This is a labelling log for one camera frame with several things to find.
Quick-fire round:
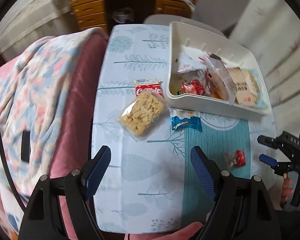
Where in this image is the lace-covered piano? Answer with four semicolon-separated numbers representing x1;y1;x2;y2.
0;0;78;61

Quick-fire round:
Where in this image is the beige printed snack packet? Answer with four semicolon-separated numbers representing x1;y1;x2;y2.
228;67;255;107

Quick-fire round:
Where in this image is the teal striped placemat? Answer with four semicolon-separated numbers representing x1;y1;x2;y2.
181;113;250;226

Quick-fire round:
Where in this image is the tree-patterned tablecloth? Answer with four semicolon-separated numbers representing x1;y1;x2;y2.
92;24;276;233

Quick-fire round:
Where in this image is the clear bag of crackers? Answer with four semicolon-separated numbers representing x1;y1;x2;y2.
119;89;167;140

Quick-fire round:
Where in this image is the small red candy wrapper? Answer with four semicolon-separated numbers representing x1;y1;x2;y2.
224;150;247;168

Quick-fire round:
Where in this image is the red Lipo cookies packet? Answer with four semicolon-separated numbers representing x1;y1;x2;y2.
133;79;163;96

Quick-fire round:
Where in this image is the black cable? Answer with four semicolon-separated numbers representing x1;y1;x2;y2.
0;104;27;213

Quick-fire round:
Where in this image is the white plastic storage bin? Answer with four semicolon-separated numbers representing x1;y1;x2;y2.
165;21;271;120

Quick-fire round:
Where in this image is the black remote on blanket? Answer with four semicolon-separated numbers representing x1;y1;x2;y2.
20;130;31;163

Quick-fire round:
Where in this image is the yellow cake clear package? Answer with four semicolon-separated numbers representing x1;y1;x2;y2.
243;69;268;108

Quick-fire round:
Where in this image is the blue white snack packet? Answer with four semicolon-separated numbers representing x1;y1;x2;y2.
169;108;202;132

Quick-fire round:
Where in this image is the white grey snack packet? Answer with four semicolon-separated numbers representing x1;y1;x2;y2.
175;52;206;74

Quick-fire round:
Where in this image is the person's right hand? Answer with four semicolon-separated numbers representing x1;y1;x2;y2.
280;173;294;205

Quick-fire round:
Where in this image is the grey office chair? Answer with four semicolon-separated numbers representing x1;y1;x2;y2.
143;0;250;36

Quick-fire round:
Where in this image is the mixed nuts clear packet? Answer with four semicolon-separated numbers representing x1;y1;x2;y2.
180;70;210;96

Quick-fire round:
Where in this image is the large clear printed snack bag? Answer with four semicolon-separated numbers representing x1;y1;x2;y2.
204;56;236;105

